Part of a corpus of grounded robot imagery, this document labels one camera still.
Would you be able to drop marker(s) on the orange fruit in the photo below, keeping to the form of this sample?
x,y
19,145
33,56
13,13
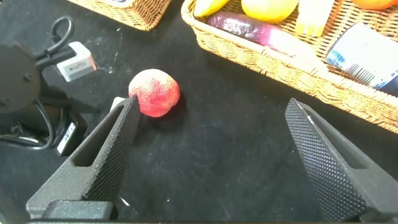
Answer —
x,y
376,3

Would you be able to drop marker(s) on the yellow pear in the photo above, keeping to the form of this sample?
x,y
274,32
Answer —
x,y
269,9

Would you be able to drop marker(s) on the purple eggplant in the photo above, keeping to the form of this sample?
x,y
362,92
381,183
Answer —
x,y
248,29

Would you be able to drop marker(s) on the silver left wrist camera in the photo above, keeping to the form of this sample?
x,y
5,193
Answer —
x,y
76,63

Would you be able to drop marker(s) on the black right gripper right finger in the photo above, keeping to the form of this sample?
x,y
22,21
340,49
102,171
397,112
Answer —
x,y
329,168

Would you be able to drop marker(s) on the red peach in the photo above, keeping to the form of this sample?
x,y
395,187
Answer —
x,y
155,93

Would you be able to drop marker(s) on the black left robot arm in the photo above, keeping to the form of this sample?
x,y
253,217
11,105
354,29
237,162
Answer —
x,y
15,77

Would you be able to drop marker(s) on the wicker basket with household items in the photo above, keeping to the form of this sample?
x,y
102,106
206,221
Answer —
x,y
140,14

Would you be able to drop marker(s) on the wicker basket with food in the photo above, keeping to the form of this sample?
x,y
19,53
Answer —
x,y
280,68

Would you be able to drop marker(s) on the small jar with blue lid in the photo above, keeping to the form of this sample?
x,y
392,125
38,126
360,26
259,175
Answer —
x,y
363,56

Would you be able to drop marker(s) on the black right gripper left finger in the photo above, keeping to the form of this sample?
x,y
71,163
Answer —
x,y
105,161

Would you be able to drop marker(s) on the yellow banana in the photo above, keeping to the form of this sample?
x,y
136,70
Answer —
x,y
208,6

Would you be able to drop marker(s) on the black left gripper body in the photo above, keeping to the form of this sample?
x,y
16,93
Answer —
x,y
70,130

